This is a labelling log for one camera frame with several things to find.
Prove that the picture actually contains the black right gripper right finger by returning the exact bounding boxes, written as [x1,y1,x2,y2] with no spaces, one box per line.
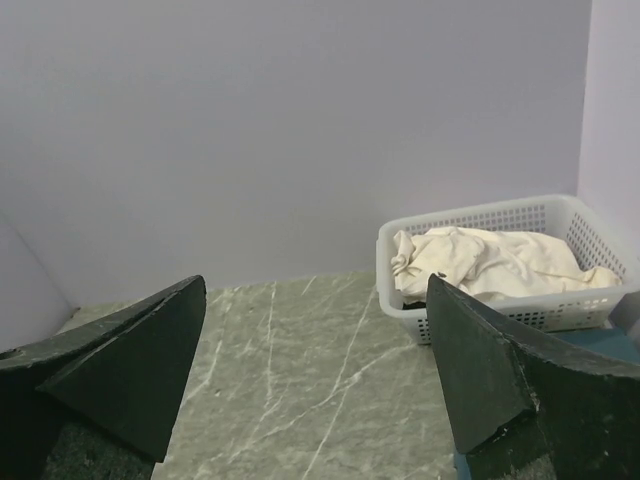
[426,276,639,479]

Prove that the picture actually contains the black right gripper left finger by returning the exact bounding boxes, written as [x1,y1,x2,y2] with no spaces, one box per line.
[1,275,206,479]

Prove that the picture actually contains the cream white t shirt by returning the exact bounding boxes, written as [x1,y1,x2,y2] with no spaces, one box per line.
[390,226,622,302]

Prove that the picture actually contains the folded blue t shirt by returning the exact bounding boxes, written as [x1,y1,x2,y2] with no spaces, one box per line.
[554,328,640,364]

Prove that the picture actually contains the white plastic laundry basket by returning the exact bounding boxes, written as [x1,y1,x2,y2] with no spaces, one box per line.
[376,194,639,345]

